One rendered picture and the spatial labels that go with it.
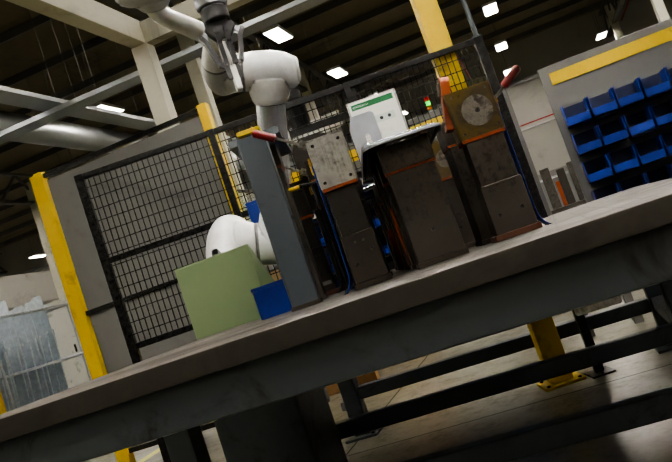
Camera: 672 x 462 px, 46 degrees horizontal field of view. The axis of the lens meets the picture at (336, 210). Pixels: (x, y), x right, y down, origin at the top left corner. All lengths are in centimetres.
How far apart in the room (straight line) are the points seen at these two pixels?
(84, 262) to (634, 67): 348
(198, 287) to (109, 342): 253
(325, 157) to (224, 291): 98
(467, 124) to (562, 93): 292
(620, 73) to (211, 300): 289
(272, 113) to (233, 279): 58
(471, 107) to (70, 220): 378
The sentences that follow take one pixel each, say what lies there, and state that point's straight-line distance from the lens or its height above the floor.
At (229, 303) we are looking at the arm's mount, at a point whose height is 78.
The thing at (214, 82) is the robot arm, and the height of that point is 149.
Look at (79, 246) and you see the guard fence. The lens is 528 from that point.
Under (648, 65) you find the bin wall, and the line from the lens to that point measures 481.
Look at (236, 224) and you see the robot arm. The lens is 288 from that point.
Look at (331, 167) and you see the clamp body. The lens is 184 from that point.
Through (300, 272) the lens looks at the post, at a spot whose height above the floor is 78.
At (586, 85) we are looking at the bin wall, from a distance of 477.
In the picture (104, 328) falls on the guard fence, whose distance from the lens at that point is 524.
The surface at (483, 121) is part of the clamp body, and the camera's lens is 188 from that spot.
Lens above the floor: 74
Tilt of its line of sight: 5 degrees up
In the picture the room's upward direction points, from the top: 19 degrees counter-clockwise
